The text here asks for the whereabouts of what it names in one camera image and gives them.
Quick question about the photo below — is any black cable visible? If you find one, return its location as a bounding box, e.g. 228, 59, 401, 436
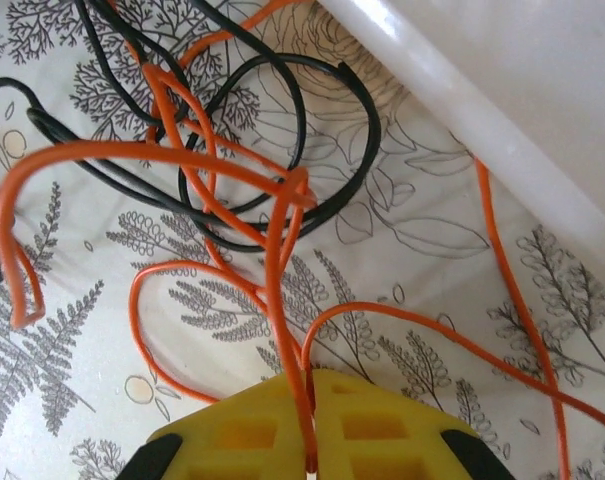
0, 0, 383, 282

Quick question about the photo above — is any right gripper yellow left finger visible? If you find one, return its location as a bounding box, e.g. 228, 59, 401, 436
124, 373, 311, 480

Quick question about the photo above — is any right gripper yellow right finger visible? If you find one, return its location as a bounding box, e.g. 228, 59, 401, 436
311, 368, 514, 480

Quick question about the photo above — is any orange cable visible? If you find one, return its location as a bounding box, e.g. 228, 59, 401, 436
0, 0, 605, 480

